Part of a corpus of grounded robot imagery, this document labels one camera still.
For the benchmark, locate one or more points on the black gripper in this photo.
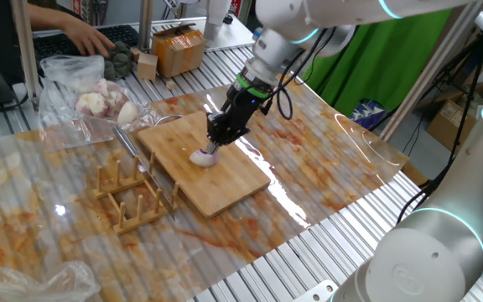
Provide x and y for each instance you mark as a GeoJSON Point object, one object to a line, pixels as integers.
{"type": "Point", "coordinates": [243, 107]}

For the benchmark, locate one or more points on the red onion wedge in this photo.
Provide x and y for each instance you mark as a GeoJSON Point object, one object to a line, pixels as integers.
{"type": "Point", "coordinates": [204, 159]}

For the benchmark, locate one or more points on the steel cleaver knife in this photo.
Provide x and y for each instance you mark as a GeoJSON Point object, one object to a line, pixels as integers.
{"type": "Point", "coordinates": [126, 142]}

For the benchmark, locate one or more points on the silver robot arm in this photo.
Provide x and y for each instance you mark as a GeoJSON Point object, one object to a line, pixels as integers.
{"type": "Point", "coordinates": [434, 260]}

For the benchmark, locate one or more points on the clear bag of onions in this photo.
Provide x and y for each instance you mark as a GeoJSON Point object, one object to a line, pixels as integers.
{"type": "Point", "coordinates": [65, 71]}

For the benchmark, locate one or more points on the person's bare hand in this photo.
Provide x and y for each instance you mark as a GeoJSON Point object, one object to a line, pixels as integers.
{"type": "Point", "coordinates": [88, 40]}

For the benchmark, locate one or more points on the bamboo cutting board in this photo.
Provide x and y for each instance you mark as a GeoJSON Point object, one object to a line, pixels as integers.
{"type": "Point", "coordinates": [224, 189]}

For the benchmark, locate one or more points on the tiny wooden block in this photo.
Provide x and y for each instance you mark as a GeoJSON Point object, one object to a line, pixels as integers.
{"type": "Point", "coordinates": [171, 84]}

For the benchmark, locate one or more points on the taped cardboard box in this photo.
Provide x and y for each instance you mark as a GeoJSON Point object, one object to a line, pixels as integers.
{"type": "Point", "coordinates": [178, 50]}

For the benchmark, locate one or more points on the white onion half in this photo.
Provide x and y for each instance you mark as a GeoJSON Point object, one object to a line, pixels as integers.
{"type": "Point", "coordinates": [127, 113]}

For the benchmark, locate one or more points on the wooden cube block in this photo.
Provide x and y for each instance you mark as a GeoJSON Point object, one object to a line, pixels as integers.
{"type": "Point", "coordinates": [147, 66]}

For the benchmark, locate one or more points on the clear plastic table sheet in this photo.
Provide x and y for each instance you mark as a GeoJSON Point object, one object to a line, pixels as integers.
{"type": "Point", "coordinates": [329, 147]}

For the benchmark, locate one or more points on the pink peeled onion piece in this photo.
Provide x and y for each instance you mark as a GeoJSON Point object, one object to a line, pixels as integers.
{"type": "Point", "coordinates": [117, 98]}
{"type": "Point", "coordinates": [101, 87]}

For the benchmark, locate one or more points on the white plastic stand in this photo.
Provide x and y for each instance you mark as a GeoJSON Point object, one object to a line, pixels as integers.
{"type": "Point", "coordinates": [218, 17]}

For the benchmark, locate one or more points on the small wooden block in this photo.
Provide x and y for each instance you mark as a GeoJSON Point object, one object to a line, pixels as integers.
{"type": "Point", "coordinates": [135, 54]}

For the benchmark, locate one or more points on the wooden peg dish rack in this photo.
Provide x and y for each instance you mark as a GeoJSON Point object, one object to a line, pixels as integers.
{"type": "Point", "coordinates": [141, 220]}

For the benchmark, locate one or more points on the dark green cloth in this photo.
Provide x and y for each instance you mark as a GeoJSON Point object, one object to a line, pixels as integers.
{"type": "Point", "coordinates": [117, 63]}

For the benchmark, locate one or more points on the large peeled onion chunk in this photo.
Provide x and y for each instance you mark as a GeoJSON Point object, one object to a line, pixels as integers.
{"type": "Point", "coordinates": [92, 105]}

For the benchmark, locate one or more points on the black keyboard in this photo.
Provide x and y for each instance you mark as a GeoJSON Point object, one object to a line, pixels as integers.
{"type": "Point", "coordinates": [120, 34]}

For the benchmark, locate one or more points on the blue white patterned bag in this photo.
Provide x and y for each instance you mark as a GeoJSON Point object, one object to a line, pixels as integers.
{"type": "Point", "coordinates": [367, 114]}

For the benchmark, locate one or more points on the green backdrop cloth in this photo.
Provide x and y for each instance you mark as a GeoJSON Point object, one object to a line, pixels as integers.
{"type": "Point", "coordinates": [375, 63]}

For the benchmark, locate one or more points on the crumpled clear plastic bag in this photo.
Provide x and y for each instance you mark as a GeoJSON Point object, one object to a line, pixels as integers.
{"type": "Point", "coordinates": [36, 285]}

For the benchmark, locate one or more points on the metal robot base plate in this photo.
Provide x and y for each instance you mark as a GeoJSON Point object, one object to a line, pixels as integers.
{"type": "Point", "coordinates": [315, 293]}

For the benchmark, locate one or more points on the slanted aluminium frame post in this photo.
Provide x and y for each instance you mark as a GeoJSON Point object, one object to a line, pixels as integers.
{"type": "Point", "coordinates": [430, 71]}

